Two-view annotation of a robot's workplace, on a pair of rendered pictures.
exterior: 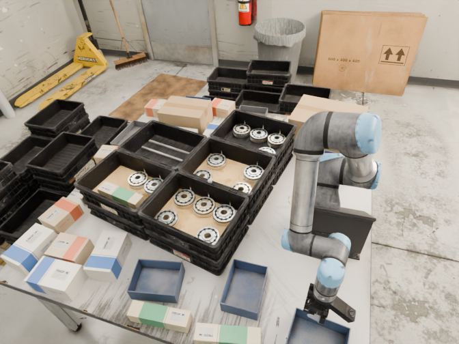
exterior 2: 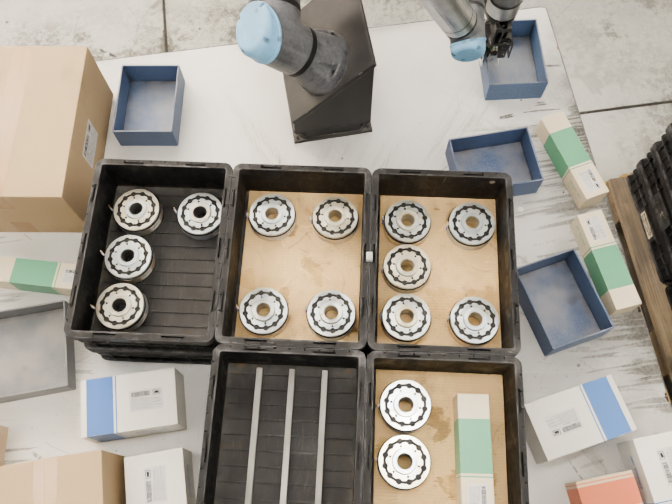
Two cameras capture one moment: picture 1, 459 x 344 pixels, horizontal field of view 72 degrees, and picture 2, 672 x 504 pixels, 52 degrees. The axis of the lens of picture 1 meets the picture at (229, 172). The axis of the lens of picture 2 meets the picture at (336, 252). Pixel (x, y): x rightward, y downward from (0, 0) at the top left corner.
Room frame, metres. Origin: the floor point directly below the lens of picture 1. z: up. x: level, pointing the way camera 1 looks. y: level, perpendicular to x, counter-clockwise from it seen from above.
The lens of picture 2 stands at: (1.33, 0.50, 2.25)
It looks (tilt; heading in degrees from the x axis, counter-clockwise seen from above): 69 degrees down; 243
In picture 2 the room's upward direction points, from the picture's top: 2 degrees counter-clockwise
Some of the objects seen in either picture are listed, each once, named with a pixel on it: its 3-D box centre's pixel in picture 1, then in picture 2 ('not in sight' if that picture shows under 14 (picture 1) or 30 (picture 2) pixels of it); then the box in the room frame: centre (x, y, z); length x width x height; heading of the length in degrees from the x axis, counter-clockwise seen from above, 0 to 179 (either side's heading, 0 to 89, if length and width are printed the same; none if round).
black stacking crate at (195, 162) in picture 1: (227, 172); (298, 261); (1.17, 0.01, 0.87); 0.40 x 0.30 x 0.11; 58
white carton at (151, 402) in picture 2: (214, 138); (134, 405); (1.62, 0.08, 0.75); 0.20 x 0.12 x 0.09; 159
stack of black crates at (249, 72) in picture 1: (268, 89); not in sight; (2.85, -0.45, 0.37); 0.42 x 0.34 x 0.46; 69
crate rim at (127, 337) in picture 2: (253, 132); (153, 247); (1.42, -0.15, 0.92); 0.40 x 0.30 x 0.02; 58
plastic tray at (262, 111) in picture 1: (249, 119); (10, 354); (1.82, -0.17, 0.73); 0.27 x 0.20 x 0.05; 161
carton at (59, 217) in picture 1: (61, 215); not in sight; (1.08, 0.88, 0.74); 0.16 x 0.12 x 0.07; 149
